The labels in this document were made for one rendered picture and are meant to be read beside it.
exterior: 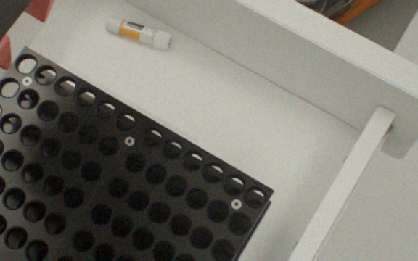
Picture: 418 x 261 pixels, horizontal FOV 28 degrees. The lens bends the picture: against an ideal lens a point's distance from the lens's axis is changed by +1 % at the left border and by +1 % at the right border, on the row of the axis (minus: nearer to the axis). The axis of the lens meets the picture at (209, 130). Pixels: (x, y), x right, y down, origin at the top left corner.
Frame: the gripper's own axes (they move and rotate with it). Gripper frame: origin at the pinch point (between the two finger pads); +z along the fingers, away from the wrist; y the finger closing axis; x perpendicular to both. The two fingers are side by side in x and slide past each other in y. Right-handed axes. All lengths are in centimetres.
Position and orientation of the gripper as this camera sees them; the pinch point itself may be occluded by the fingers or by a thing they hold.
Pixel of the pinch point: (13, 31)
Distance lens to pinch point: 46.2
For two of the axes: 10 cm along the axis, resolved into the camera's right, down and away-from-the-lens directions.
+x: -8.4, -5.0, 2.3
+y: 5.4, -8.0, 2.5
